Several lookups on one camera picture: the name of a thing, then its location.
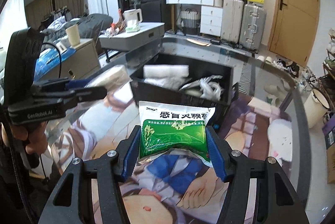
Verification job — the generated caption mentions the green and white medicine packet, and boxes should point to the green and white medicine packet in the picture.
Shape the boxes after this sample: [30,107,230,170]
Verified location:
[139,101,216,167]

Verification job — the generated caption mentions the adidas bag of white laces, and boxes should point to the adidas bag of white laces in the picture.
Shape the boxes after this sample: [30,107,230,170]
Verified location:
[143,65,190,90]

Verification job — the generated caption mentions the red and white medicine packet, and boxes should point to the red and white medicine packet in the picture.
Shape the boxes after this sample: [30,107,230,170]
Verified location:
[179,75,222,91]

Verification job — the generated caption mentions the person's left hand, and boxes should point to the person's left hand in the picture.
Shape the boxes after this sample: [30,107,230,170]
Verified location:
[1,122,48,166]

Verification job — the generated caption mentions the beige cabinet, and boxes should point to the beige cabinet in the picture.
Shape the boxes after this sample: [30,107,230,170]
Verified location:
[34,38,100,81]

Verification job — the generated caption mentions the cream cup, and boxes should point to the cream cup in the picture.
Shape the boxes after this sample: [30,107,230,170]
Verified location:
[65,24,80,47]

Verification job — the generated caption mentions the brown cardboard box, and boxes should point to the brown cardboard box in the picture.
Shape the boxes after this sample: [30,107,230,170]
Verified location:
[326,143,335,184]

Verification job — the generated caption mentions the purple yoga mat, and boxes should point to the purple yoga mat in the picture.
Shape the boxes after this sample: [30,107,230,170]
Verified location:
[322,115,335,149]

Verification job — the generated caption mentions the green tissue pack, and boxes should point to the green tissue pack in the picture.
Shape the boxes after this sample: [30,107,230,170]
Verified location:
[125,21,140,33]

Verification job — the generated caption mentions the anime printed table mat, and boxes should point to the anime printed table mat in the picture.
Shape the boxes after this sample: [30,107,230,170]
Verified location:
[44,77,294,224]

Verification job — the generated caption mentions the white electric kettle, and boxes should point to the white electric kettle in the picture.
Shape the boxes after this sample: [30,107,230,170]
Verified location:
[123,9,143,26]

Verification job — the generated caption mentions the grey side table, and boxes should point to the grey side table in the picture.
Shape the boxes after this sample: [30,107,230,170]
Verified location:
[99,22,165,63]

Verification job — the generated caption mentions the white bucket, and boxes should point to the white bucket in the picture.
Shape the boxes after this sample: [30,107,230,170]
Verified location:
[304,87,330,129]

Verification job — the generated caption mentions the black cardboard box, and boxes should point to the black cardboard box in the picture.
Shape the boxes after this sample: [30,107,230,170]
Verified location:
[130,54,239,126]

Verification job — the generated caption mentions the shoe rack with shoes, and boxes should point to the shoe rack with shoes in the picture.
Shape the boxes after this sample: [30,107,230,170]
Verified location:
[321,29,334,102]

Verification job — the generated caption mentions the woven basket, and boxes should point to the woven basket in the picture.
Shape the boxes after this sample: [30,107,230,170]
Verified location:
[180,9,200,35]

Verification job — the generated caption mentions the white desk with drawers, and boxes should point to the white desk with drawers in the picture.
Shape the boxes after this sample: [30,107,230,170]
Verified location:
[166,0,223,37]

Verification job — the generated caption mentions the silver hard suitcase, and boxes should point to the silver hard suitcase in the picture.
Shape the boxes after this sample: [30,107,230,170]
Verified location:
[238,4,267,51]

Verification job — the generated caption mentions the wooden door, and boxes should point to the wooden door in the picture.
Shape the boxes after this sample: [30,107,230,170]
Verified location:
[269,0,320,67]

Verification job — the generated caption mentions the white hard suitcase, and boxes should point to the white hard suitcase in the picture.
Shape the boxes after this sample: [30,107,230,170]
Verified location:
[221,0,244,43]

